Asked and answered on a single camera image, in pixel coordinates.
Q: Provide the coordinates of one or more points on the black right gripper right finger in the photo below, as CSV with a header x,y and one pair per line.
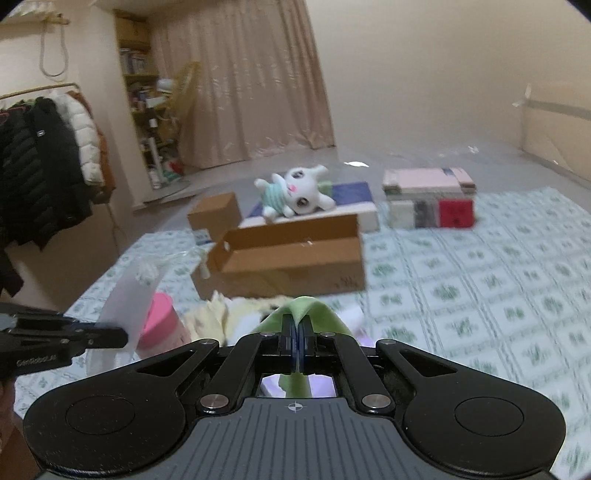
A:
x,y
339,356

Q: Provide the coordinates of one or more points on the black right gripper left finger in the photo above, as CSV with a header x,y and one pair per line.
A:
x,y
254,356

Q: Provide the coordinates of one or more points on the cream fuzzy cloth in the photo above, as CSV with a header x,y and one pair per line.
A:
x,y
228,319

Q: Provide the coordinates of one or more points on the light green cloth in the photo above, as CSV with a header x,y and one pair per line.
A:
x,y
347,320

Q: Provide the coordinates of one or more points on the purple tissue pack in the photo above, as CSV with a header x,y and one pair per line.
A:
x,y
363,339

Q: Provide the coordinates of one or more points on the pink lidded cylinder container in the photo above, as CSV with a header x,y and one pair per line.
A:
x,y
163,330

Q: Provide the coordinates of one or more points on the open cardboard tray box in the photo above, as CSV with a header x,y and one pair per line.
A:
x,y
315,257

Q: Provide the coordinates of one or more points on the small closed cardboard box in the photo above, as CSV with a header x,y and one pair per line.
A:
x,y
213,216

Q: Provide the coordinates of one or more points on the black jacket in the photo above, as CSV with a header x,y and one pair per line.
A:
x,y
43,190

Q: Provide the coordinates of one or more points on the brown jacket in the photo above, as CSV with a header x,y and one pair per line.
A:
x,y
109,186

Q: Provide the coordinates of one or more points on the white bunny plush toy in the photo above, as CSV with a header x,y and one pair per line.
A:
x,y
301,191

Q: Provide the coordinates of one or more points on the green patterned tablecloth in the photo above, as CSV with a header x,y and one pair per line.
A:
x,y
509,297

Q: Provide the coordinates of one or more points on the white box with blue top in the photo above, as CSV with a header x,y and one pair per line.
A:
x,y
350,198

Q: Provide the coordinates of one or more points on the box with red panel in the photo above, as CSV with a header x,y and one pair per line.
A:
x,y
452,213

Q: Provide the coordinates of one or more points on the white puffer jacket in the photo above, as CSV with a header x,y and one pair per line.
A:
x,y
78,120

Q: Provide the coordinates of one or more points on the pink flat box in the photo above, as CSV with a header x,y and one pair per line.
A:
x,y
428,180

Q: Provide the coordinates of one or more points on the cluttered bookshelf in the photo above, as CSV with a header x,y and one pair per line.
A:
x,y
147,97

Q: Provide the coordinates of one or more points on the beige curtain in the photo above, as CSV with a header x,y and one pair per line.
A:
x,y
260,89

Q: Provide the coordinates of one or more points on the standing fan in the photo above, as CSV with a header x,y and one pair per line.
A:
x,y
180,120

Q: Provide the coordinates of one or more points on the clothes rack rail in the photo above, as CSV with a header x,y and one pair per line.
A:
x,y
38,89

